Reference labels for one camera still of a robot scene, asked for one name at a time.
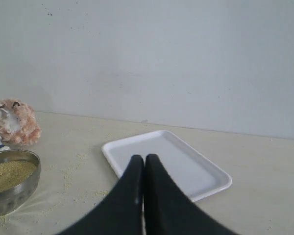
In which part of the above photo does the white plastic tray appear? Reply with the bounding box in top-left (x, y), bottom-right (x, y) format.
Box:
top-left (101, 130), bottom-right (232, 202)

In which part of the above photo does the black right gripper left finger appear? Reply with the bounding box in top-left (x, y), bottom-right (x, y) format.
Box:
top-left (59, 155), bottom-right (144, 235)

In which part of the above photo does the steel bowl of millet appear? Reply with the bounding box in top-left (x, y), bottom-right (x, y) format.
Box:
top-left (0, 150), bottom-right (41, 216)

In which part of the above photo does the teddy bear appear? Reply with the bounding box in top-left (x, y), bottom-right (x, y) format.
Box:
top-left (0, 98), bottom-right (42, 151)

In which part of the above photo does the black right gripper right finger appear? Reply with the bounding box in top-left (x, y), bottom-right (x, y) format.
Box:
top-left (144, 154), bottom-right (236, 235)

